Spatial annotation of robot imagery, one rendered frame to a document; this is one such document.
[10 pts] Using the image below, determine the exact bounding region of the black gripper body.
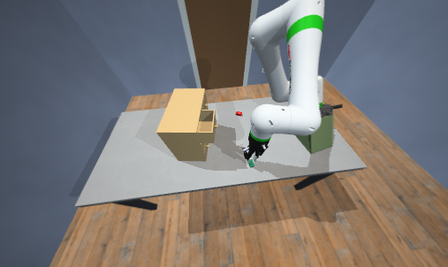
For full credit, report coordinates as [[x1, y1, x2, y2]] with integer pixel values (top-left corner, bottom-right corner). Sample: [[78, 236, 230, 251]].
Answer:
[[247, 142, 263, 151]]

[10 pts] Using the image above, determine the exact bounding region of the small tan chest of drawers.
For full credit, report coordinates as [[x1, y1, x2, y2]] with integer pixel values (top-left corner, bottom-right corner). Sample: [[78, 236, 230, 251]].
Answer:
[[156, 88, 207, 161]]

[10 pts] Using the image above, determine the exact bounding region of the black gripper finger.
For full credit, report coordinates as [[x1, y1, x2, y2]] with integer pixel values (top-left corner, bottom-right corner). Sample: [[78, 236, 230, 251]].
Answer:
[[253, 149, 265, 162], [243, 147, 256, 164]]

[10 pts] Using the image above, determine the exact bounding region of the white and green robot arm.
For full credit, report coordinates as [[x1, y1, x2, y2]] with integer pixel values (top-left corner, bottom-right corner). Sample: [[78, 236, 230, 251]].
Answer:
[[248, 0, 343, 149]]

